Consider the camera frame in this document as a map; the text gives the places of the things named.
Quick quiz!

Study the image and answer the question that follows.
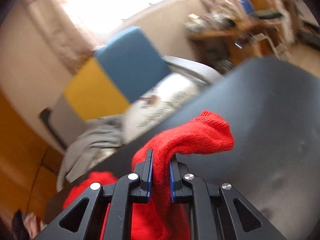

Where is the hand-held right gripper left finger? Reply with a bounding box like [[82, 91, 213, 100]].
[[32, 149, 154, 240]]

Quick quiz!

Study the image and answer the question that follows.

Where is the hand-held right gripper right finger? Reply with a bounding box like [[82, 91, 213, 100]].
[[169, 155, 288, 240]]

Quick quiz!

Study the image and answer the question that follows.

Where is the red knit sweater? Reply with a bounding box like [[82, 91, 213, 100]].
[[62, 110, 235, 240]]

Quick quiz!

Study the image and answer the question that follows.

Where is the grey shirt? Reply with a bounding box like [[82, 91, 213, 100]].
[[57, 116, 125, 193]]

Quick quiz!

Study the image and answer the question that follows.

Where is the white printed pillow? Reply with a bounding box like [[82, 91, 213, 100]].
[[124, 74, 200, 143]]

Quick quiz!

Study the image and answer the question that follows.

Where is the grey yellow blue sofa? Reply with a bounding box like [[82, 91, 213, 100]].
[[39, 26, 222, 153]]

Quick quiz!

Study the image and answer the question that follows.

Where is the orange wooden wardrobe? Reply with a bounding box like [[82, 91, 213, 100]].
[[0, 90, 65, 223]]

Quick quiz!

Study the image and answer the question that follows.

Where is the multicoloured cloth pile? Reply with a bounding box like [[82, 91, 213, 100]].
[[11, 210, 48, 240]]

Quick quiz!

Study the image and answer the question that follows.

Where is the wooden desk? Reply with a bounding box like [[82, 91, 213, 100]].
[[186, 17, 263, 65]]

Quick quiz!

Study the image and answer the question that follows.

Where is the cluster of jars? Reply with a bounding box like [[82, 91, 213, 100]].
[[186, 11, 237, 32]]

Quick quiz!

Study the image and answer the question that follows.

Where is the large bright window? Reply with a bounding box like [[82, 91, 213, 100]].
[[59, 0, 200, 34]]

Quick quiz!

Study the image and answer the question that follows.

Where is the blue container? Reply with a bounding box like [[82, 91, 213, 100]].
[[237, 0, 253, 14]]

